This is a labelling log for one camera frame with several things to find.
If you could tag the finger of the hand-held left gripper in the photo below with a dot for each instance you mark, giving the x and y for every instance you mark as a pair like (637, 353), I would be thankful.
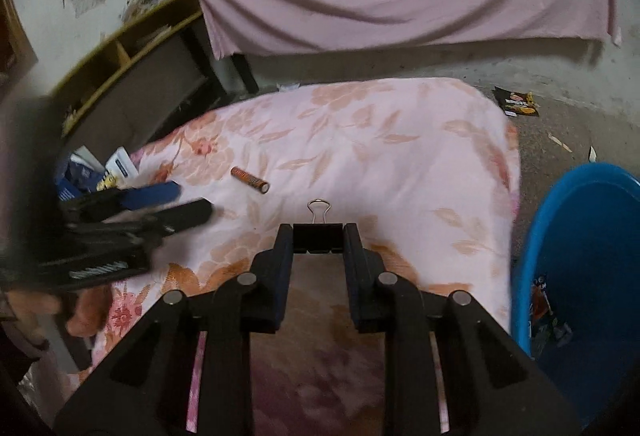
(150, 196)
(185, 213)

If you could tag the person's left hand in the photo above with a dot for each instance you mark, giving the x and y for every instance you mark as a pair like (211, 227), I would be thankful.
(87, 313)

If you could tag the blue plastic basin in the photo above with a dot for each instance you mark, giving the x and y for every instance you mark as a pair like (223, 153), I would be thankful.
(590, 266)

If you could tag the pale floor scrap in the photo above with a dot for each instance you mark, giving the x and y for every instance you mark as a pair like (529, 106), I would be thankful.
(559, 141)
(592, 154)

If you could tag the yellow wooden shelf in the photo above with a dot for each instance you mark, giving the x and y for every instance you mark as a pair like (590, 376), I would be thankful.
(125, 51)

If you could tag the blue packets at left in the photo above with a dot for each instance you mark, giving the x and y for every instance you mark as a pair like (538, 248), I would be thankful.
(80, 178)

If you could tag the orange cylindrical battery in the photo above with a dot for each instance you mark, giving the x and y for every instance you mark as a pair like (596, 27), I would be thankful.
(250, 179)

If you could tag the dark blue snack bag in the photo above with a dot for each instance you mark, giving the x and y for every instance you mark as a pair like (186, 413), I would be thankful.
(547, 311)

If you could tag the white blue small box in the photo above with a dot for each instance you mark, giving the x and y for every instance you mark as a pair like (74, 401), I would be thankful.
(122, 164)

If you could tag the wooden board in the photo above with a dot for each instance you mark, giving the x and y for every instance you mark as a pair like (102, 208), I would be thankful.
(15, 36)

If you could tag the dark desk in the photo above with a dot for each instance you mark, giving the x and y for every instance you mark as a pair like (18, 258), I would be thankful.
(175, 81)

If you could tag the floral pink blanket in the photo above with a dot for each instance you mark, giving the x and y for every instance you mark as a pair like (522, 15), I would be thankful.
(380, 156)

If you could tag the white paper scrap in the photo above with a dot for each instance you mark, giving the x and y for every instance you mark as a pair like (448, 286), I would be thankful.
(288, 86)

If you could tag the black snack wrapper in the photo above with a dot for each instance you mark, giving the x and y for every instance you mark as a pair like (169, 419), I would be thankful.
(517, 102)

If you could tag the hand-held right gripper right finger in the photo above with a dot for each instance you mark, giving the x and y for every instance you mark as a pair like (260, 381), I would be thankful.
(352, 271)

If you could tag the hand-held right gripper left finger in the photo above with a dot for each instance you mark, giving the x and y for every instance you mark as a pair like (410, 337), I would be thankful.
(285, 271)

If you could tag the black binder clip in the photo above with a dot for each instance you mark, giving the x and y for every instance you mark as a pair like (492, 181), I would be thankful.
(317, 238)

